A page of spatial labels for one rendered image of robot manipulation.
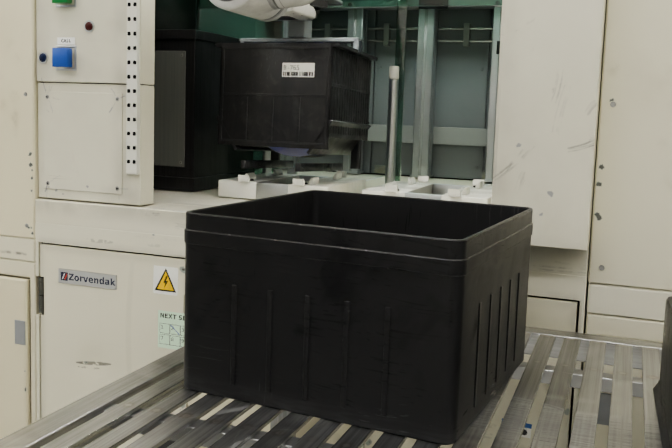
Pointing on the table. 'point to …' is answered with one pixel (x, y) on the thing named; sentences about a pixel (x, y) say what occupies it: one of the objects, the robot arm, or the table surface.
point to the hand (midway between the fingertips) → (300, 8)
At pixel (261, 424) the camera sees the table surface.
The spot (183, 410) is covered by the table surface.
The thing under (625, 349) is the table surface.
